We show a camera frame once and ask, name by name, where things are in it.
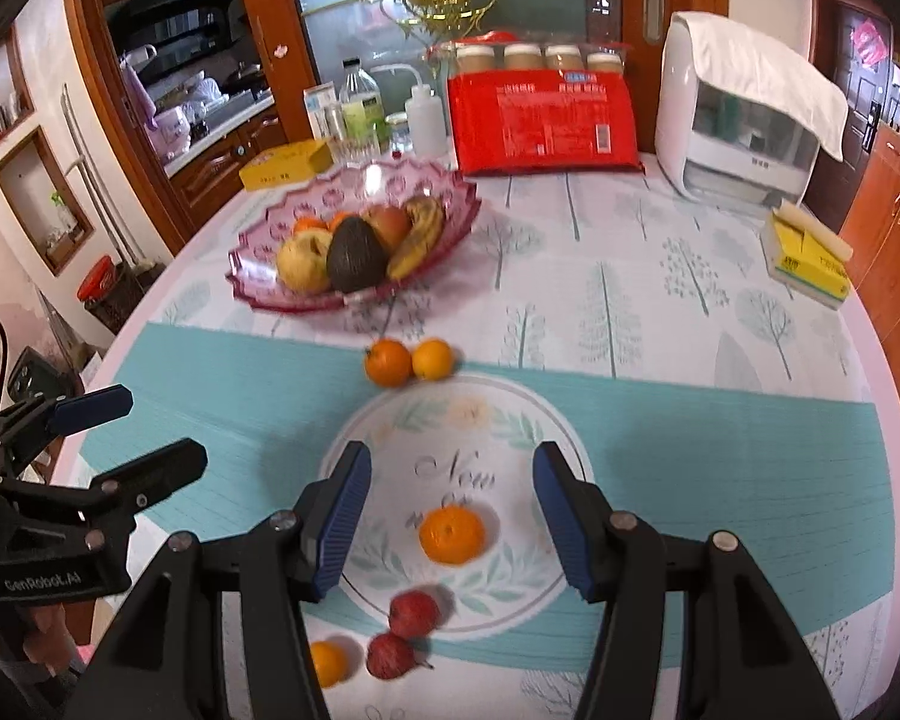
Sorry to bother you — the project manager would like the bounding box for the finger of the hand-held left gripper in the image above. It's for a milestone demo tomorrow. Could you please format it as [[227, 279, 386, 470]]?
[[0, 384, 134, 481], [0, 437, 209, 541]]

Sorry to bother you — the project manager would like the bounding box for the clear bottle green label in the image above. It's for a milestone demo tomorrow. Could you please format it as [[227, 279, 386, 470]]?
[[337, 58, 387, 158]]

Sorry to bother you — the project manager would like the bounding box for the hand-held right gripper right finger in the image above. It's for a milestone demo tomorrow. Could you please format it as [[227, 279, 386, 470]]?
[[532, 441, 841, 720]]

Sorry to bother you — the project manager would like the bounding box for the wooden storage cabinet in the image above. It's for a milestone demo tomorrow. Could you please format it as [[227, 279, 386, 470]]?
[[840, 52, 900, 361]]

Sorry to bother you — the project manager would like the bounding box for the metal pole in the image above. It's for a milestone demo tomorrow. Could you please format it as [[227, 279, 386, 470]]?
[[61, 84, 134, 272]]

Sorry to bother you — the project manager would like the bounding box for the pink plastic bag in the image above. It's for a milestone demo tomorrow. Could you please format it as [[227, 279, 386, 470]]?
[[154, 106, 196, 158]]

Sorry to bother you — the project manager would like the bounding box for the dark entrance door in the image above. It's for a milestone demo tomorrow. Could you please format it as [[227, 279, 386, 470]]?
[[814, 0, 897, 173]]

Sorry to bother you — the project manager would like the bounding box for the red lychee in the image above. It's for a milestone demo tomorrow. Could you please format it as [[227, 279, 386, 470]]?
[[388, 591, 442, 638], [365, 632, 434, 682]]

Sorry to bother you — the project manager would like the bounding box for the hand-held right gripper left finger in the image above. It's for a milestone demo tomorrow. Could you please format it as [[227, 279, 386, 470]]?
[[64, 441, 374, 720]]

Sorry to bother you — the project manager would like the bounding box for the teal striped placemat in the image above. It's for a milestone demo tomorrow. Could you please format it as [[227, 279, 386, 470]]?
[[79, 322, 900, 672]]

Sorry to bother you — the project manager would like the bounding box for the pink glass fruit bowl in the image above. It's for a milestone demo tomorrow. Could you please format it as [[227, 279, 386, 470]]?
[[225, 157, 482, 314]]

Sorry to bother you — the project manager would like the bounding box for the white countertop appliance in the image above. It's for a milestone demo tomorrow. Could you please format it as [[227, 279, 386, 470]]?
[[654, 11, 822, 207]]

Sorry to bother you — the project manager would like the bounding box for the white blue carton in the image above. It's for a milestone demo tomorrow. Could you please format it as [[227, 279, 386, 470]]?
[[304, 86, 342, 143]]

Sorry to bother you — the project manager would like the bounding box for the dark avocado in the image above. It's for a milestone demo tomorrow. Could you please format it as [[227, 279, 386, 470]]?
[[326, 215, 389, 293]]

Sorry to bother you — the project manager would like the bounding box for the clear drinking glass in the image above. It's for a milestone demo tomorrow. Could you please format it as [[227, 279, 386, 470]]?
[[330, 131, 380, 166]]

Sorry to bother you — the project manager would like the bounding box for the yellow tissue pack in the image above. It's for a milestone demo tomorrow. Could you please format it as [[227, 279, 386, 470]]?
[[760, 204, 854, 310]]

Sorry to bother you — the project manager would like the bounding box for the white cloth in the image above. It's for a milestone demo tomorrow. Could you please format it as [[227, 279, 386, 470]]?
[[679, 11, 848, 162]]

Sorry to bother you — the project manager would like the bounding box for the white wash bottle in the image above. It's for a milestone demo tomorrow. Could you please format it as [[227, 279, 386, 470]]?
[[371, 64, 451, 158]]

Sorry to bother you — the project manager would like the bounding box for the wooden kitchen base cabinet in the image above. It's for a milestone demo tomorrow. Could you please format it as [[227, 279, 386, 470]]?
[[169, 109, 286, 211]]

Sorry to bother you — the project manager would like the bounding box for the yellow pear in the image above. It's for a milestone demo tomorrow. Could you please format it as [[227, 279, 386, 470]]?
[[276, 229, 335, 295]]

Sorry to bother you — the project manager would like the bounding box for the red lidded dark jar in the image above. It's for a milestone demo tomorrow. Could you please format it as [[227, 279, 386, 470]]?
[[76, 255, 147, 335]]

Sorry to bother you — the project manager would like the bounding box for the wooden framed wall niche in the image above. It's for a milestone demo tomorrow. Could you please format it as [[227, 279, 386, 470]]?
[[0, 22, 35, 155], [0, 127, 95, 275]]

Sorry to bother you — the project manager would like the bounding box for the black range hood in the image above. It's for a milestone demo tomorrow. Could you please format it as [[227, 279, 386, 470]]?
[[105, 0, 245, 61]]

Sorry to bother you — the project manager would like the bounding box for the red paper cup package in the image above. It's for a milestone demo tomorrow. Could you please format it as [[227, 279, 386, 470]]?
[[448, 69, 644, 177]]

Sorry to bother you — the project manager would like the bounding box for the spotted ripe banana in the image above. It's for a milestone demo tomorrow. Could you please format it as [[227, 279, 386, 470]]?
[[386, 195, 447, 282]]

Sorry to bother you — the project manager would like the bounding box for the person's left hand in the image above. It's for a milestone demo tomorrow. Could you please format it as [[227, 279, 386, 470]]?
[[24, 601, 77, 674]]

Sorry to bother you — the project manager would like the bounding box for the red apple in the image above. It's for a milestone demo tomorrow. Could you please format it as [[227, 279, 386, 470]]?
[[364, 204, 413, 252]]

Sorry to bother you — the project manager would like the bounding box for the yellow tin box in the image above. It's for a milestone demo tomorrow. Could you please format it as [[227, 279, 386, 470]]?
[[238, 139, 335, 192]]

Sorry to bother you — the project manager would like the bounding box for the red door decoration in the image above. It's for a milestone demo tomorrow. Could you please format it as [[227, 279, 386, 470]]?
[[851, 19, 890, 65]]

